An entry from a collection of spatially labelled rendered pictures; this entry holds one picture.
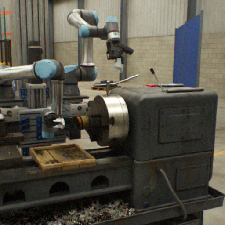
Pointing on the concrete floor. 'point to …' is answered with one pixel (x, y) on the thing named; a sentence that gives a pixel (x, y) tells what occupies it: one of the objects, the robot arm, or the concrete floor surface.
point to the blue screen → (188, 52)
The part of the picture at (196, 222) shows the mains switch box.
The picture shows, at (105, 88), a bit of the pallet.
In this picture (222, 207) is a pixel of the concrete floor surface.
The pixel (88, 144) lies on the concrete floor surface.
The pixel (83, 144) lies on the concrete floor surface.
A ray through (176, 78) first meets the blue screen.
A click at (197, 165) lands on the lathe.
